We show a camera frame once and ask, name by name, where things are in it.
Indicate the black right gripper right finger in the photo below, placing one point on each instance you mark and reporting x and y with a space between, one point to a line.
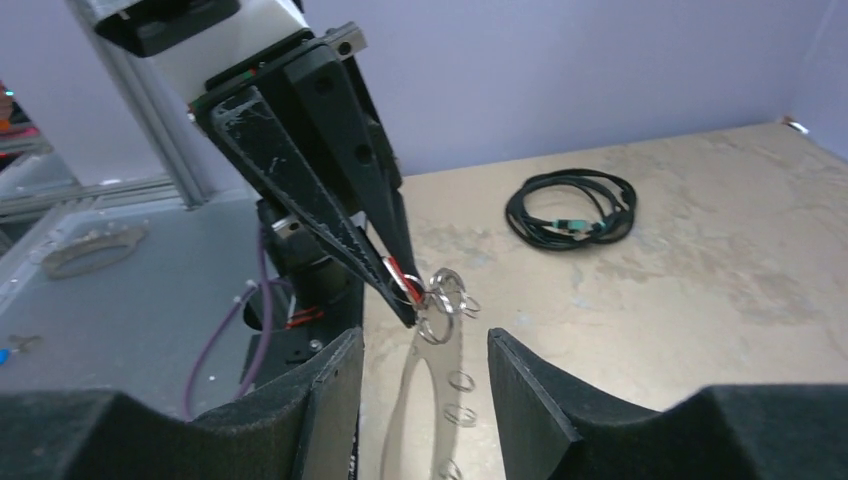
553 425

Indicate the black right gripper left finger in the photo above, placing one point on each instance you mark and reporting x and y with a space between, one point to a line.
299 426

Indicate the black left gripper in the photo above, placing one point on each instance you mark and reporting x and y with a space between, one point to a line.
304 101

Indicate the silver keyring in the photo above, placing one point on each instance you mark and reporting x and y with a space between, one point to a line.
445 304

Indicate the white red small key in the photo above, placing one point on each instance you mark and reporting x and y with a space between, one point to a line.
411 287

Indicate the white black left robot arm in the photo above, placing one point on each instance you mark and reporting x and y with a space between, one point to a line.
318 279

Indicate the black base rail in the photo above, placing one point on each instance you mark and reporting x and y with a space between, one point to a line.
298 335

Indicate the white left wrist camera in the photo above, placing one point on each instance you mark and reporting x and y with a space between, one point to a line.
190 42

